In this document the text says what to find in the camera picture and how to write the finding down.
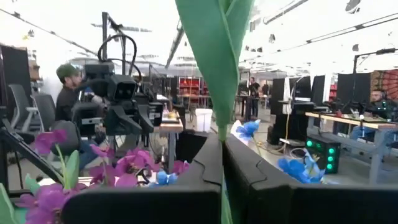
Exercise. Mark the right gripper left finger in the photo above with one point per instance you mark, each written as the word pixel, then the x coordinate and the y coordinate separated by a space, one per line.
pixel 155 205

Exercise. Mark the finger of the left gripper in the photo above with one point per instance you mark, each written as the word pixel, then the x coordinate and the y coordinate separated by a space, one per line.
pixel 122 124
pixel 146 119

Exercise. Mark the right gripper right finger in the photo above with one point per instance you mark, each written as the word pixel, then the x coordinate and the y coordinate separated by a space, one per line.
pixel 295 205

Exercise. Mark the blue artificial flower bunch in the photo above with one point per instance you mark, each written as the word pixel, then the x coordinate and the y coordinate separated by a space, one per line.
pixel 298 170

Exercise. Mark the magenta artificial flower bunch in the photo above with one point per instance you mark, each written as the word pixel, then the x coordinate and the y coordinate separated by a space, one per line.
pixel 133 161

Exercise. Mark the pink artificial tulip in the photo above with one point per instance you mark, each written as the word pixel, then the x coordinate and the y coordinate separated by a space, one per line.
pixel 214 62

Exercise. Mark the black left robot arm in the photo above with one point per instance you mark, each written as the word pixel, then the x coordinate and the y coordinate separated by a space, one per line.
pixel 96 70

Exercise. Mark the wooden-top desk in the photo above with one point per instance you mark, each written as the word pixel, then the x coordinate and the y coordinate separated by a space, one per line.
pixel 169 126

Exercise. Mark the person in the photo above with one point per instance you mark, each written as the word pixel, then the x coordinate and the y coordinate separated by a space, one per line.
pixel 254 90
pixel 66 104
pixel 377 97

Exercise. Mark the grey office chair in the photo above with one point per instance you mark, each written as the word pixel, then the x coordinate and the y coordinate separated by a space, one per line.
pixel 45 109
pixel 20 105

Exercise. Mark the red storage shelf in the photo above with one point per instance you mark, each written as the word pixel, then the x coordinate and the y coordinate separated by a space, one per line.
pixel 189 86

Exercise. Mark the black computer with green fans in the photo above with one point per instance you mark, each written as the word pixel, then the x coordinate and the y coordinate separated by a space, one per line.
pixel 323 154

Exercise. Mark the black partition panel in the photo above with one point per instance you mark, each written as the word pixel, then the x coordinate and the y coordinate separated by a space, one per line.
pixel 15 74
pixel 354 88

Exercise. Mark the workbench with grey legs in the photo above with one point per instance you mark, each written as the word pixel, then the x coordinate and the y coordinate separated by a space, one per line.
pixel 377 149

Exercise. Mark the black boom stand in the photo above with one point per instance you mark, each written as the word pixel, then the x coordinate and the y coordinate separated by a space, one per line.
pixel 373 53

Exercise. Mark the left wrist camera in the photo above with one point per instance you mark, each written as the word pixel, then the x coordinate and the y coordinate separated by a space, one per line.
pixel 122 90

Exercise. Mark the black diagonal frame strut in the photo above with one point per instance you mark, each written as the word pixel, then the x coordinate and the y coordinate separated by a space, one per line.
pixel 31 155

